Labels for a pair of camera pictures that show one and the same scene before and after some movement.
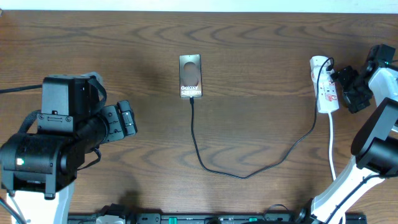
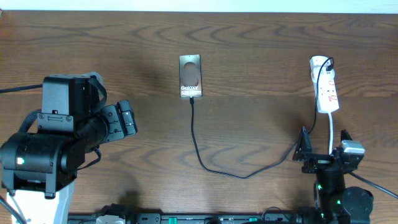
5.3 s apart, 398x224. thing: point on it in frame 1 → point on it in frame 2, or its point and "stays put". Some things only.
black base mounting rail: x=171 y=218 stays put
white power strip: x=324 y=87 stays put
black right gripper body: x=356 y=92 → x=318 y=165
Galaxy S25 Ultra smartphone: x=190 y=76 stays put
